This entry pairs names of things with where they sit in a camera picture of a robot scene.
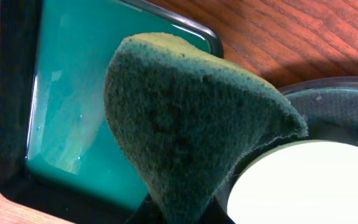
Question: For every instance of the light green plate front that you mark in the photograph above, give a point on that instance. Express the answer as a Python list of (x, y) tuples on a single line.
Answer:
[(304, 182)]

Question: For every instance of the green sponge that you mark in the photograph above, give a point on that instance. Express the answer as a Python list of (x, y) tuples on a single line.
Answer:
[(185, 118)]

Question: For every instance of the round black tray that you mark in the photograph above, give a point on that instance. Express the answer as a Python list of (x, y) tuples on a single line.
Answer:
[(330, 108)]

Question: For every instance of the rectangular black tray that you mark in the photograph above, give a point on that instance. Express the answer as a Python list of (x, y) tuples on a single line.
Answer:
[(57, 154)]

